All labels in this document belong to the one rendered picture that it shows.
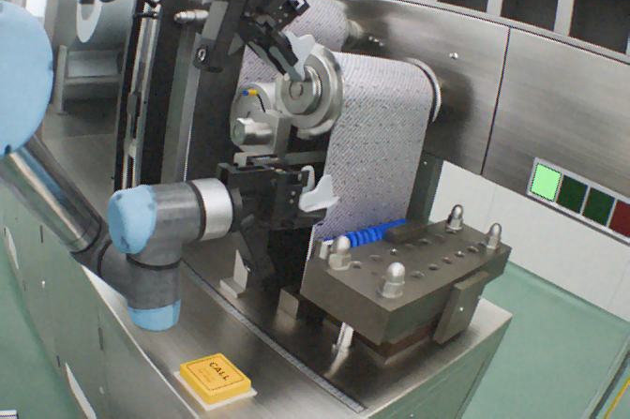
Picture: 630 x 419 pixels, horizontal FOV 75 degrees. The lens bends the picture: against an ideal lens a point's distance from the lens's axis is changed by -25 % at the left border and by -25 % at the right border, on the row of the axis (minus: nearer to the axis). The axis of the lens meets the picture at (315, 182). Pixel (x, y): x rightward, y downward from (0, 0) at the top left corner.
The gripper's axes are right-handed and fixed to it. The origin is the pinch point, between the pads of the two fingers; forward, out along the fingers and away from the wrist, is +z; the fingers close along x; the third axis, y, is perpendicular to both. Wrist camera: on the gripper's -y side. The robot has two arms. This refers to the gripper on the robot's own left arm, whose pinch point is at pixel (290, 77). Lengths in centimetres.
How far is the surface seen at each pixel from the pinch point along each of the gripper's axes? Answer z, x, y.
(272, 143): 7.4, 2.0, -7.8
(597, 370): 236, -55, 31
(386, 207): 29.7, -5.8, -2.0
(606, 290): 277, -33, 89
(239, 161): 7.1, 5.1, -12.6
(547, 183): 33.2, -30.1, 16.5
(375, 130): 15.0, -5.8, 3.8
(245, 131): 2.0, 2.3, -9.5
